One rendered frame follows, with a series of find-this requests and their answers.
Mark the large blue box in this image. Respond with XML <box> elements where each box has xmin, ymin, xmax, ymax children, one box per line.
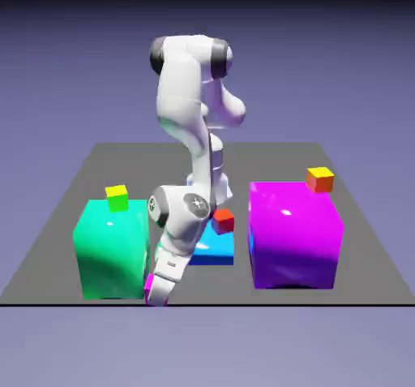
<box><xmin>187</xmin><ymin>217</ymin><xmax>235</xmax><ymax>267</ymax></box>

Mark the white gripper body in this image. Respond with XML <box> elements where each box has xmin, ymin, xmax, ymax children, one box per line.
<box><xmin>147</xmin><ymin>254</ymin><xmax>190</xmax><ymax>307</ymax></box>

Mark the small yellow-green cube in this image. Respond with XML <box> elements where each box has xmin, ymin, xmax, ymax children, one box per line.
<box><xmin>105</xmin><ymin>184</ymin><xmax>130</xmax><ymax>213</ymax></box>

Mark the small red cube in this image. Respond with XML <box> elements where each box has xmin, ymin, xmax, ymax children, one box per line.
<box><xmin>212</xmin><ymin>208</ymin><xmax>235</xmax><ymax>235</ymax></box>

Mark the small orange cube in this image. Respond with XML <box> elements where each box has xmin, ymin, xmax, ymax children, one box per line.
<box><xmin>306</xmin><ymin>166</ymin><xmax>336</xmax><ymax>194</ymax></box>

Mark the large magenta box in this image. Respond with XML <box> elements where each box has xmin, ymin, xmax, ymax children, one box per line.
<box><xmin>247</xmin><ymin>180</ymin><xmax>345</xmax><ymax>290</ymax></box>

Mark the large green box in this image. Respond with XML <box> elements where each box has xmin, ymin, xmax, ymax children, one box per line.
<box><xmin>72</xmin><ymin>198</ymin><xmax>152</xmax><ymax>301</ymax></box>

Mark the small magenta cube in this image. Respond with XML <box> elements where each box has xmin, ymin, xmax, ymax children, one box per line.
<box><xmin>143</xmin><ymin>273</ymin><xmax>169</xmax><ymax>307</ymax></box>

